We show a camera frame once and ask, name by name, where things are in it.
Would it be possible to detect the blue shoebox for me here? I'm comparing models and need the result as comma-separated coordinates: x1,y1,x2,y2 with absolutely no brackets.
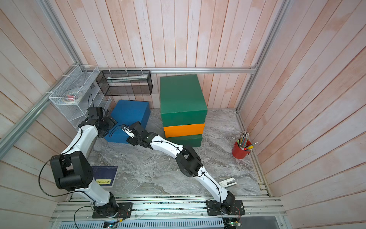
104,100,150,144

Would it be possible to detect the orange shoebox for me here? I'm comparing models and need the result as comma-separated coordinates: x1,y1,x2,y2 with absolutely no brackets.
164,123,205,137

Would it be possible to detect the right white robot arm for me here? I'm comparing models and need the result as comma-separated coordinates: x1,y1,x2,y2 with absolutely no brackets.
121,122,246,216

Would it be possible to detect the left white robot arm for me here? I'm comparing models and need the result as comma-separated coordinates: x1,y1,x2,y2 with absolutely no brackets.
50,106,118,218

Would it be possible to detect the tape roll in shelf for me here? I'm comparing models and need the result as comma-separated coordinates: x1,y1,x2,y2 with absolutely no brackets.
62,91,82,105

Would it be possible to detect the paper in mesh basket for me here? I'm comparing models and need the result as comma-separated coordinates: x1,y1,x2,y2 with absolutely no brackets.
107,74,148,83

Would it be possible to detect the dark blue notebook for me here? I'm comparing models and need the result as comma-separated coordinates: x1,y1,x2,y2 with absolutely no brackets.
92,166,118,188

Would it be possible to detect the red pen cup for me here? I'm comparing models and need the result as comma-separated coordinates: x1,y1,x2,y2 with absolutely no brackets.
232,140,252,159

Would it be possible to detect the white stapler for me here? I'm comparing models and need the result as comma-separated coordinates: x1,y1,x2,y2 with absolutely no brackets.
219,177,237,188

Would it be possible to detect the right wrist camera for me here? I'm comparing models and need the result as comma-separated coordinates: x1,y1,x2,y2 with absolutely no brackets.
121,124,134,138

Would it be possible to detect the white wire wall shelf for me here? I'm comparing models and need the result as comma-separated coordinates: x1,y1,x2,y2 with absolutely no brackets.
49,65,112,129

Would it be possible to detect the black mesh wall basket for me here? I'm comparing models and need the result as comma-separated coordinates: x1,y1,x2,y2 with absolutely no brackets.
96,70,153,96

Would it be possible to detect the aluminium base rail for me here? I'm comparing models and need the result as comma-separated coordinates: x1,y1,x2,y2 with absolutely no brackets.
50,195,291,229

